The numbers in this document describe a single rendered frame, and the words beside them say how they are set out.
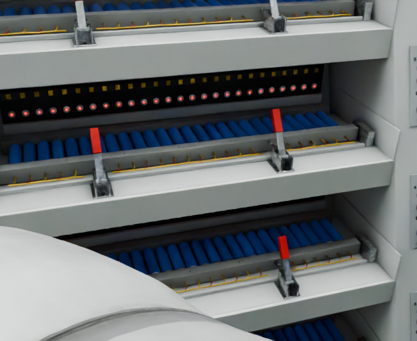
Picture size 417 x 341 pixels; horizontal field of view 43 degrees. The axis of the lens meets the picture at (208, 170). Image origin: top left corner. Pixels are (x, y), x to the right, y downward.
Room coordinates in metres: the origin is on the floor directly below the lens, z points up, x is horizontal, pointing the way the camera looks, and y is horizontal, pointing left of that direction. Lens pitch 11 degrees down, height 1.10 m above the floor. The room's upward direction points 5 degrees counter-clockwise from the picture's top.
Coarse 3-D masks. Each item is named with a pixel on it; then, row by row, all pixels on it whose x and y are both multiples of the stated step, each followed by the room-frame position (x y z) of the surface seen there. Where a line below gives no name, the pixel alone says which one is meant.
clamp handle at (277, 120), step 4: (272, 112) 0.78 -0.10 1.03; (276, 112) 0.78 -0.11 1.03; (272, 116) 0.78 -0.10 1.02; (276, 116) 0.78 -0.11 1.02; (280, 116) 0.78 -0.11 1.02; (272, 120) 0.78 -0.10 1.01; (276, 120) 0.78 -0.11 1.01; (280, 120) 0.78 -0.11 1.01; (276, 124) 0.77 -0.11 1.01; (280, 124) 0.78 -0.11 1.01; (276, 128) 0.77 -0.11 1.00; (280, 128) 0.77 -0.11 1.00; (276, 132) 0.77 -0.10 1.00; (280, 132) 0.77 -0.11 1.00; (276, 136) 0.77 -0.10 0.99; (280, 136) 0.77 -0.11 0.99; (276, 140) 0.77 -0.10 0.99; (280, 140) 0.77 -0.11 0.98; (280, 144) 0.77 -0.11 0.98; (280, 148) 0.77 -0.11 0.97; (284, 148) 0.77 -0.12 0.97; (280, 152) 0.77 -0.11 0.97; (284, 152) 0.77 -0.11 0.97
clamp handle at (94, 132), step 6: (90, 132) 0.71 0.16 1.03; (96, 132) 0.71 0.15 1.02; (96, 138) 0.71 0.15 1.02; (96, 144) 0.71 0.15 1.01; (96, 150) 0.70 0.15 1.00; (96, 156) 0.70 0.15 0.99; (96, 162) 0.70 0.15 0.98; (96, 168) 0.70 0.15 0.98; (102, 168) 0.70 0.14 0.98; (96, 174) 0.70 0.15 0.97; (102, 174) 0.70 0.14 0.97
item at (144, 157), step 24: (192, 144) 0.79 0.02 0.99; (216, 144) 0.79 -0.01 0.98; (240, 144) 0.80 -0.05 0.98; (264, 144) 0.81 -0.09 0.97; (288, 144) 0.82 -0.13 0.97; (312, 144) 0.84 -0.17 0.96; (336, 144) 0.83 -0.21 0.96; (0, 168) 0.71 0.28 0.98; (24, 168) 0.72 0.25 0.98; (48, 168) 0.73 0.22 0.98; (72, 168) 0.74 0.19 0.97; (120, 168) 0.76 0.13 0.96; (144, 168) 0.75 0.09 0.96
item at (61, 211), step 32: (288, 96) 0.94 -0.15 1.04; (320, 96) 0.95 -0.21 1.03; (32, 128) 0.82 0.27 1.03; (64, 128) 0.84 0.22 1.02; (384, 128) 0.82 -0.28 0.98; (0, 160) 0.78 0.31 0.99; (192, 160) 0.79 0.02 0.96; (224, 160) 0.79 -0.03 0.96; (320, 160) 0.79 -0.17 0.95; (352, 160) 0.79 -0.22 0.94; (384, 160) 0.80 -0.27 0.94; (32, 192) 0.70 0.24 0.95; (64, 192) 0.70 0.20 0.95; (128, 192) 0.70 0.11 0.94; (160, 192) 0.70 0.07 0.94; (192, 192) 0.71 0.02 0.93; (224, 192) 0.73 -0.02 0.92; (256, 192) 0.74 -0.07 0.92; (288, 192) 0.76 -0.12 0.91; (320, 192) 0.78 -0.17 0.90; (0, 224) 0.65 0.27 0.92; (32, 224) 0.66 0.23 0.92; (64, 224) 0.67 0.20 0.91; (96, 224) 0.69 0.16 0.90; (128, 224) 0.70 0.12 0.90
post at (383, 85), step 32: (416, 0) 0.81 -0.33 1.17; (416, 32) 0.81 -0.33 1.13; (352, 64) 0.91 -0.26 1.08; (384, 64) 0.82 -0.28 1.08; (352, 96) 0.91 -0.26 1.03; (384, 96) 0.82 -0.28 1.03; (416, 128) 0.81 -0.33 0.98; (416, 160) 0.81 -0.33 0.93; (352, 192) 0.92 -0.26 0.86; (384, 192) 0.83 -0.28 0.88; (384, 224) 0.83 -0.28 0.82; (416, 256) 0.81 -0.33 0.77; (416, 288) 0.81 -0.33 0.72; (384, 320) 0.83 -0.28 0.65
